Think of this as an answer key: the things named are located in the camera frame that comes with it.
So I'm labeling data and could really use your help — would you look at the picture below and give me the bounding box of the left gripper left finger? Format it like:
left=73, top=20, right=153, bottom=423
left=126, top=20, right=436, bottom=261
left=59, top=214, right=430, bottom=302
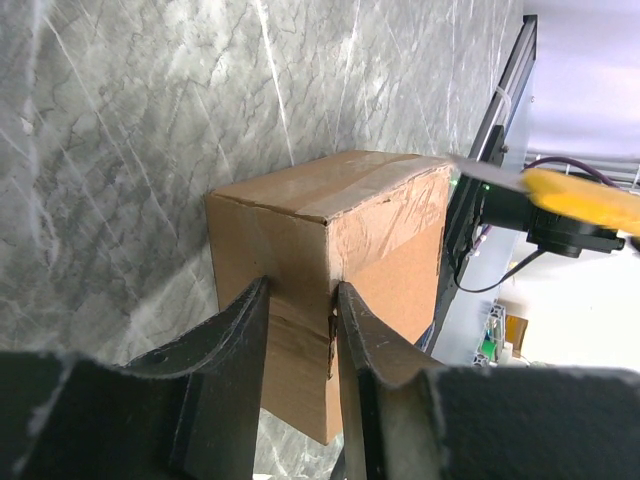
left=1, top=278, right=269, bottom=479

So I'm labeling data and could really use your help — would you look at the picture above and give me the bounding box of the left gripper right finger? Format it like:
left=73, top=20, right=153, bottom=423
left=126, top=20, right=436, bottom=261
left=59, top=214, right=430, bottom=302
left=337, top=282, right=639, bottom=479

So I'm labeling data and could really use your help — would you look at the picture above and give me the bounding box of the brown cardboard express box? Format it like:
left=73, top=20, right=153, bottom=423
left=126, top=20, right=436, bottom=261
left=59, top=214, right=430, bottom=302
left=205, top=151, right=452, bottom=445

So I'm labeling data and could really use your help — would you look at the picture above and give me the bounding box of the yellow utility knife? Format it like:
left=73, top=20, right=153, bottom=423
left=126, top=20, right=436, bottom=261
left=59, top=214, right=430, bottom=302
left=448, top=154, right=639, bottom=237

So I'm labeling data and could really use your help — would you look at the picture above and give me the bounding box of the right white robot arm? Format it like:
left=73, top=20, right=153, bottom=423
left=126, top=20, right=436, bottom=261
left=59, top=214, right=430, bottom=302
left=480, top=185, right=625, bottom=259

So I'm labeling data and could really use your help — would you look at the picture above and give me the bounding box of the aluminium rail frame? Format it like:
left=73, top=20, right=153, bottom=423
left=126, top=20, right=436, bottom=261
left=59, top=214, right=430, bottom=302
left=469, top=14, right=539, bottom=158

